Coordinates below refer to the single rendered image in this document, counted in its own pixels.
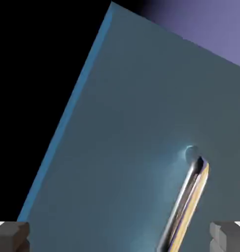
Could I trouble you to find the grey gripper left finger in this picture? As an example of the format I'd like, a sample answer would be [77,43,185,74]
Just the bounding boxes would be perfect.
[0,220,31,252]

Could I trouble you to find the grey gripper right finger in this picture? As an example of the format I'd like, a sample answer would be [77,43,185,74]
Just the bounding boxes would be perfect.
[209,220,240,252]

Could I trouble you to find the blue drawer front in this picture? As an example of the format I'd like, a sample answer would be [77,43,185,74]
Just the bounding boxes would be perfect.
[16,0,240,252]

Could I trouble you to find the curved silver metal handle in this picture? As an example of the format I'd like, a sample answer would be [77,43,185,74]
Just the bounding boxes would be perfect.
[156,145,210,252]

